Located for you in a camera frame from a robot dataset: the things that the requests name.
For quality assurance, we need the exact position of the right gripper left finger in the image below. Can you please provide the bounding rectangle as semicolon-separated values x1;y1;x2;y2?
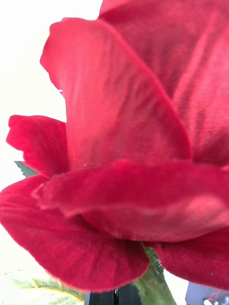
84;288;118;305

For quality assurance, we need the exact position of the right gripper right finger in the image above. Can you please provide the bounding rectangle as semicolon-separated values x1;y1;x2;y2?
118;283;145;305

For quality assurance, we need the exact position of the red artificial rose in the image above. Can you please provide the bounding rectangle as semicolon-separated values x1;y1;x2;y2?
0;0;229;305

